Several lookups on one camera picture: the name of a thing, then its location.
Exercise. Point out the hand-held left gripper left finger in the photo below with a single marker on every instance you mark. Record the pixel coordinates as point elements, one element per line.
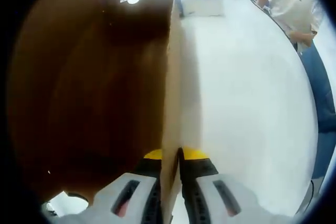
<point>148,166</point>

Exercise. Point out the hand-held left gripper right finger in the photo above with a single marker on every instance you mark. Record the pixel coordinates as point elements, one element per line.
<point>199,167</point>

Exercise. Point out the blue soft tissue pack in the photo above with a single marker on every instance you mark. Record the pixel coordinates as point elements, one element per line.
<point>202,7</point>

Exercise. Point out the brown cardboard shoe box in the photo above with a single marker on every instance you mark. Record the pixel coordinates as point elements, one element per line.
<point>105,77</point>

